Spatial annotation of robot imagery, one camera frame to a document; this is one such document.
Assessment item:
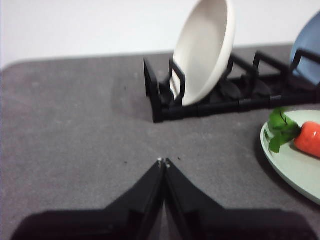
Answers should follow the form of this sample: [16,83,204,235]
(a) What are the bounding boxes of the cream plate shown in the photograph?
[172,0,236,106]

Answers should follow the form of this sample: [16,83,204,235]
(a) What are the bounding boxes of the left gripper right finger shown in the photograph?
[163,157,316,240]

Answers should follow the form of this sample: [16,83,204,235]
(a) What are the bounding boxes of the blue plate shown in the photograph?
[289,11,320,84]

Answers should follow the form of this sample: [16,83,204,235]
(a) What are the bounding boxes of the green plate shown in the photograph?
[259,109,320,206]

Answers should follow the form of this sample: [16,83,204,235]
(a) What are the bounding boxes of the orange carrot with green leaves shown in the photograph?
[268,107,320,159]

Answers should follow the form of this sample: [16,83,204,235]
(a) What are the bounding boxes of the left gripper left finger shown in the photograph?
[9,157,165,240]

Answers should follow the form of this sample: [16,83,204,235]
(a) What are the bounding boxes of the black plate rack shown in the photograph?
[143,48,320,124]

